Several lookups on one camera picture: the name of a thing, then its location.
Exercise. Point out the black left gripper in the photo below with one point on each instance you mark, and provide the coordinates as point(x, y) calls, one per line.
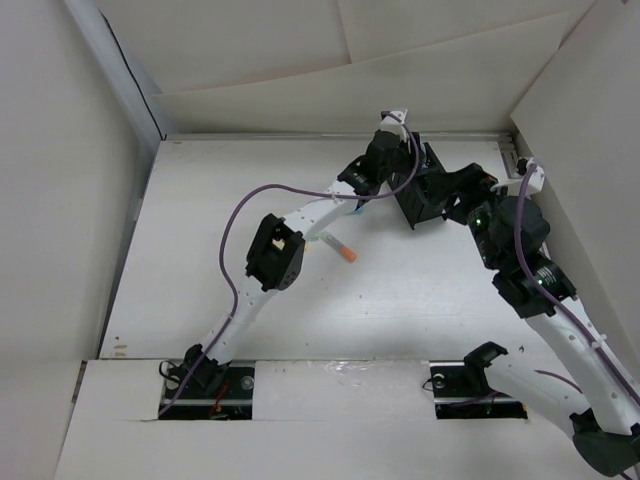
point(407, 155)

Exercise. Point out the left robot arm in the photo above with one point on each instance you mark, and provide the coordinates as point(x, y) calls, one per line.
point(275, 256)

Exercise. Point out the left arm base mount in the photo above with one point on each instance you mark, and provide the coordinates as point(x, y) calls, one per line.
point(213, 392)

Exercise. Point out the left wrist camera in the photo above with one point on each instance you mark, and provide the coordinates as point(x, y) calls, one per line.
point(394, 121)

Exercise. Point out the aluminium rail right edge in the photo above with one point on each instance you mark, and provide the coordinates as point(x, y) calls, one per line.
point(509, 155)

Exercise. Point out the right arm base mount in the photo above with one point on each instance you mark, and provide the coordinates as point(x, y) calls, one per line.
point(461, 391)

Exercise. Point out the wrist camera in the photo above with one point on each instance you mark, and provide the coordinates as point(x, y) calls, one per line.
point(394, 121)
point(529, 173)

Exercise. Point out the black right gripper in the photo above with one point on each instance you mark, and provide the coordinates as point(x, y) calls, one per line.
point(472, 184)

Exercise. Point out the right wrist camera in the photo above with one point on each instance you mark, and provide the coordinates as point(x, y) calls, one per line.
point(529, 173)

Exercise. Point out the black two-slot organizer box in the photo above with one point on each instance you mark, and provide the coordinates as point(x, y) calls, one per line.
point(415, 199)

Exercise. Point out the orange highlighter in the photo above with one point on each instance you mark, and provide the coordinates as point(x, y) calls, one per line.
point(345, 252)

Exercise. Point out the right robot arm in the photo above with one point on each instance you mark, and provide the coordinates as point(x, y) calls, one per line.
point(599, 411)

